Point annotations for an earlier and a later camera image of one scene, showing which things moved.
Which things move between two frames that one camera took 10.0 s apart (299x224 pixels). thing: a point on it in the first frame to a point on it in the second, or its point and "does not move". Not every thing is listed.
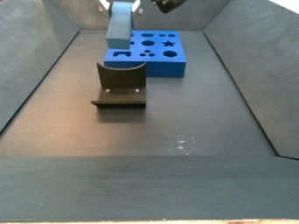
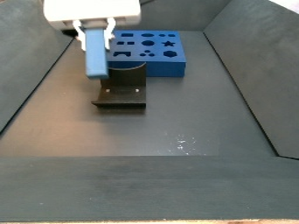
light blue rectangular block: (119, 25) to (96, 58)
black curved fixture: (123, 87) does not move
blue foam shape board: (157, 49) does not move
